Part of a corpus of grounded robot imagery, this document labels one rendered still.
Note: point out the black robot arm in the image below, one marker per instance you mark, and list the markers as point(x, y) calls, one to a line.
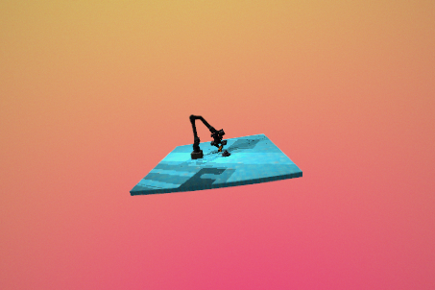
point(214, 132)

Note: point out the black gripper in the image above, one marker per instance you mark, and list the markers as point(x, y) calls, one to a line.
point(218, 141)

